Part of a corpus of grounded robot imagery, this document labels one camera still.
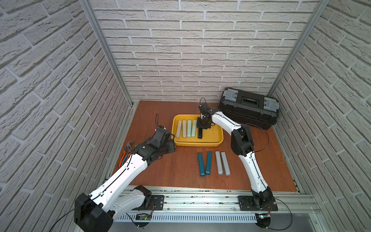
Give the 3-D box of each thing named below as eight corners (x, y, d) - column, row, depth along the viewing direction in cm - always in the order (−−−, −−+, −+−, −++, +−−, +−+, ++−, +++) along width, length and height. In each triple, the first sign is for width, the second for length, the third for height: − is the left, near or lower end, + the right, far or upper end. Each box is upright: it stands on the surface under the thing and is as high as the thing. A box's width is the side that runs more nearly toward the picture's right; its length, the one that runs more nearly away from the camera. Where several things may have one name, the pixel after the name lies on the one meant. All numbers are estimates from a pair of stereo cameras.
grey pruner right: (225, 176, 85) (227, 174, 82) (220, 154, 94) (221, 152, 91) (229, 175, 85) (231, 173, 82) (224, 154, 94) (225, 151, 91)
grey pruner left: (217, 174, 85) (218, 173, 82) (215, 152, 93) (215, 151, 91) (222, 174, 85) (223, 173, 82) (219, 152, 94) (219, 151, 91)
